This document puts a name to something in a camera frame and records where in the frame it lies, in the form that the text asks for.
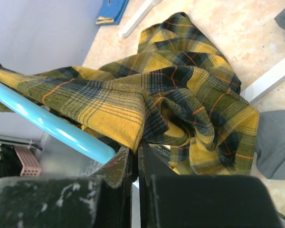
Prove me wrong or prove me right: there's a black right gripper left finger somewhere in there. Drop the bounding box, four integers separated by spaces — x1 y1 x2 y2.
0 146 133 228

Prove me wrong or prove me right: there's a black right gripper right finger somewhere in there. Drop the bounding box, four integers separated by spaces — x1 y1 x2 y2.
138 140 282 228

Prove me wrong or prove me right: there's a blue hanger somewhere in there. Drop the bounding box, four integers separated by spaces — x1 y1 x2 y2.
0 83 115 164

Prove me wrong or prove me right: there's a yellow plaid shirt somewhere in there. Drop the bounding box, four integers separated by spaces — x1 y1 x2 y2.
0 12 259 175

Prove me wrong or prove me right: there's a grey shirt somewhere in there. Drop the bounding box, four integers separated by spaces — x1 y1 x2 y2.
254 0 285 181

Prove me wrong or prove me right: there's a white metal clothes rack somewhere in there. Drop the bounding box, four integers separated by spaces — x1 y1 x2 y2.
118 0 285 105

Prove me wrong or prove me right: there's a blue folded cloth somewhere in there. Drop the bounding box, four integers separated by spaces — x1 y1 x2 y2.
95 0 129 26

